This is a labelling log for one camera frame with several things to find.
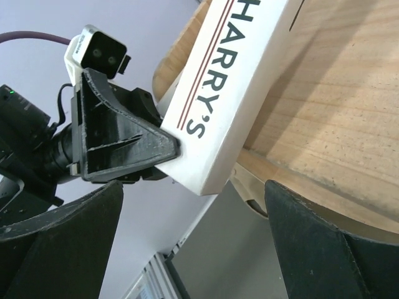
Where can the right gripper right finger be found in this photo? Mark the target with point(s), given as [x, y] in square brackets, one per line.
[323, 254]

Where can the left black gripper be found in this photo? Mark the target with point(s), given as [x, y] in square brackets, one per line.
[115, 133]

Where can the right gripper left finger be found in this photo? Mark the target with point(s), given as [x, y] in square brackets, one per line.
[62, 253]

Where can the white Harry's box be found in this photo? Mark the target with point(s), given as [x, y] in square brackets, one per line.
[232, 65]

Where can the wooden two-tier shelf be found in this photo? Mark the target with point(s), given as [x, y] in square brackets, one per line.
[329, 127]

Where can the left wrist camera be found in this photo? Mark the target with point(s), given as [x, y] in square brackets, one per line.
[94, 49]

